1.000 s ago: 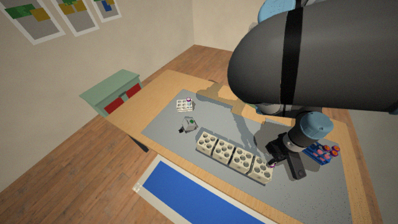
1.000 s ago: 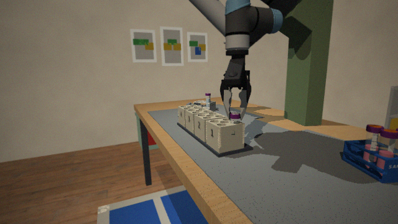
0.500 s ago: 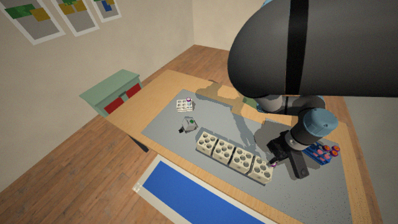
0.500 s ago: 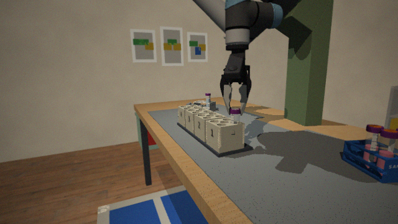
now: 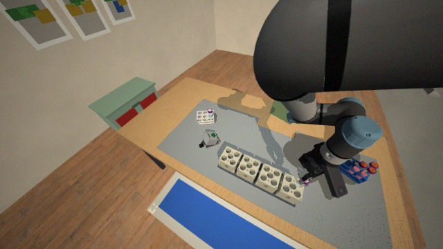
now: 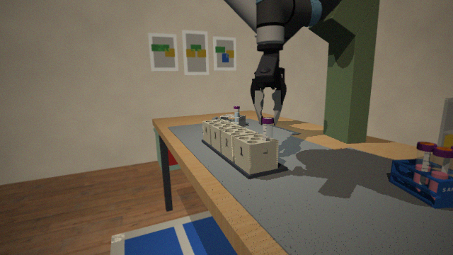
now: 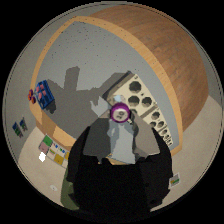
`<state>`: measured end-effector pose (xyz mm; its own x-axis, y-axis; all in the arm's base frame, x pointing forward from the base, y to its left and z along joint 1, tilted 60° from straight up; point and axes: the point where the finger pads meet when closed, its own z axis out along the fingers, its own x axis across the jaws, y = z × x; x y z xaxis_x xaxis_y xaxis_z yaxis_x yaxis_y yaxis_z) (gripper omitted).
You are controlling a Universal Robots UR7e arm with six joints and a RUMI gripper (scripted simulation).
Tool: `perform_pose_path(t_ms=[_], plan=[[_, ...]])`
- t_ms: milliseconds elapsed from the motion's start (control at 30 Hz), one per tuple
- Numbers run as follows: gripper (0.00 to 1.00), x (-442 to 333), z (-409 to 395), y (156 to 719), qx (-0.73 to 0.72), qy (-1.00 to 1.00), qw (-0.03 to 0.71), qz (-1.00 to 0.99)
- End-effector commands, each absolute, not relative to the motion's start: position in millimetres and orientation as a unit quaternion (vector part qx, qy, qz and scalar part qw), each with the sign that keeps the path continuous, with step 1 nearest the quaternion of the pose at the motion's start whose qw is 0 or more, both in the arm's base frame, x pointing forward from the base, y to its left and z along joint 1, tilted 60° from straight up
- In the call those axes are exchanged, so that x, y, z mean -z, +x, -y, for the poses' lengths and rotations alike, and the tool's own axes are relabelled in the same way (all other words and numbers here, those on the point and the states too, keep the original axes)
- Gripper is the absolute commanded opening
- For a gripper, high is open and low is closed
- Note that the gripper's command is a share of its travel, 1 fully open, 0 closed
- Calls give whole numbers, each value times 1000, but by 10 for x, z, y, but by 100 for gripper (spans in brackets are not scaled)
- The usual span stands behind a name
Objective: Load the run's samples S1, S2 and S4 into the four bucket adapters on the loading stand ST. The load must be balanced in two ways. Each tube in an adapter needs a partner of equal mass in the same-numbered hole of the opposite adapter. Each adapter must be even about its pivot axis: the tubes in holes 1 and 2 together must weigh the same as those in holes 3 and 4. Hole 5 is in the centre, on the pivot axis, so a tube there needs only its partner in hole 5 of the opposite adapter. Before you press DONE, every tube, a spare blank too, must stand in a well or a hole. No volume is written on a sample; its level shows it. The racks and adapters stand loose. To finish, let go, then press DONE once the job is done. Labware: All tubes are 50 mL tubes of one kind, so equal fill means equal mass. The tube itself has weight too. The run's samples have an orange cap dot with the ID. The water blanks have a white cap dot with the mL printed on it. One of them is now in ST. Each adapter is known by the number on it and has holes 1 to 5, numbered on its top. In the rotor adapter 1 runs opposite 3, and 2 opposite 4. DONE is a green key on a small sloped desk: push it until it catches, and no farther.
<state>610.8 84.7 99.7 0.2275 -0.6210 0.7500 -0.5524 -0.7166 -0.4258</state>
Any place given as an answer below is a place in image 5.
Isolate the blue tube rack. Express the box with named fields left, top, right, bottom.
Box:
left=339, top=158, right=369, bottom=184

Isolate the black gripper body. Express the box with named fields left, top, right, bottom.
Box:
left=298, top=142, right=338, bottom=177

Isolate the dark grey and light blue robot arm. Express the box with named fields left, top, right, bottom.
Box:
left=253, top=0, right=443, bottom=165

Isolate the grey bench mat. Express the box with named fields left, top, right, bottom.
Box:
left=157, top=99, right=393, bottom=249

